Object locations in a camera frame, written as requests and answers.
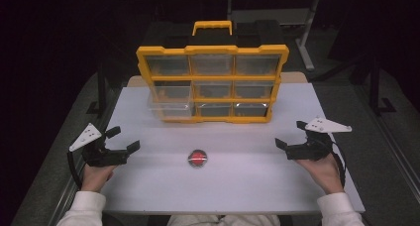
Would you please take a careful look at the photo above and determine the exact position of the yellow black drawer organizer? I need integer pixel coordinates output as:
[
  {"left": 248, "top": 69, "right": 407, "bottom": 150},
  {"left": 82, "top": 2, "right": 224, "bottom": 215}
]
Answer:
[{"left": 135, "top": 19, "right": 290, "bottom": 125}]

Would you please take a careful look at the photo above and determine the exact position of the person's torso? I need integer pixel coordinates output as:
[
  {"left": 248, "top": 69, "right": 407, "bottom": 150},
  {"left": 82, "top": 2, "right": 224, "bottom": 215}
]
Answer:
[{"left": 165, "top": 213, "right": 282, "bottom": 226}]

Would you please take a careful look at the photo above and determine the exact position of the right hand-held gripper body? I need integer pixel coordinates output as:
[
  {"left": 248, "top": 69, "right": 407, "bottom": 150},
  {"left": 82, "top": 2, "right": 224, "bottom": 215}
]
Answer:
[{"left": 285, "top": 116, "right": 353, "bottom": 162}]

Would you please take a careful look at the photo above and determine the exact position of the black metal stand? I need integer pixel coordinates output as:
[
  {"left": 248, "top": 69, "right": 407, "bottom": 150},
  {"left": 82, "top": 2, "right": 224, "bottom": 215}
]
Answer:
[
  {"left": 367, "top": 53, "right": 398, "bottom": 117},
  {"left": 86, "top": 62, "right": 111, "bottom": 117}
]

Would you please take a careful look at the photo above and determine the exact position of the black cable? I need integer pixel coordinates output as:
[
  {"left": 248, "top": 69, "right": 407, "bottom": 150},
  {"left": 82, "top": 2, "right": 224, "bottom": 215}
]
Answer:
[
  {"left": 329, "top": 140, "right": 348, "bottom": 189},
  {"left": 66, "top": 150, "right": 84, "bottom": 190}
]

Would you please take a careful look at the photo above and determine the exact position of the person's right hand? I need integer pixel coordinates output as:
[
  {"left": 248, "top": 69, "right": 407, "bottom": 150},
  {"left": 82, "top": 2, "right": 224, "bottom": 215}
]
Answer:
[{"left": 295, "top": 154, "right": 346, "bottom": 196}]

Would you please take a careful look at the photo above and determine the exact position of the clear plastic drawer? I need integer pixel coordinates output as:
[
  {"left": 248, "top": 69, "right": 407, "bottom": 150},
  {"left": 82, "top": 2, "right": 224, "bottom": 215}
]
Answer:
[{"left": 147, "top": 80, "right": 196, "bottom": 120}]

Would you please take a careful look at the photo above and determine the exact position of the white metal desk frame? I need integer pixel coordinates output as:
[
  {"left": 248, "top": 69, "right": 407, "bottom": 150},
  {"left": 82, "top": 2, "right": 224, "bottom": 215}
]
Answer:
[{"left": 212, "top": 0, "right": 322, "bottom": 72}]

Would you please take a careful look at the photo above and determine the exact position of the person's left hand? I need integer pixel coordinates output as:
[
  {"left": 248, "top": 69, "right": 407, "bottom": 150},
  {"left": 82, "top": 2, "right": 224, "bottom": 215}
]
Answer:
[{"left": 80, "top": 164, "right": 119, "bottom": 193}]

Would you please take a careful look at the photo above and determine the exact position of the small red round container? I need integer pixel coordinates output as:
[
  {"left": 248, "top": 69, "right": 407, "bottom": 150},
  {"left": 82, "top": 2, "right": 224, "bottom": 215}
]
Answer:
[{"left": 187, "top": 149, "right": 209, "bottom": 169}]

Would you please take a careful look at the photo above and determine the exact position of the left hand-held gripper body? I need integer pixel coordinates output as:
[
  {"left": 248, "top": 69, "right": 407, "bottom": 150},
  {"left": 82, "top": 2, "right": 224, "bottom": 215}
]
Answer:
[{"left": 68, "top": 122, "right": 131, "bottom": 169}]

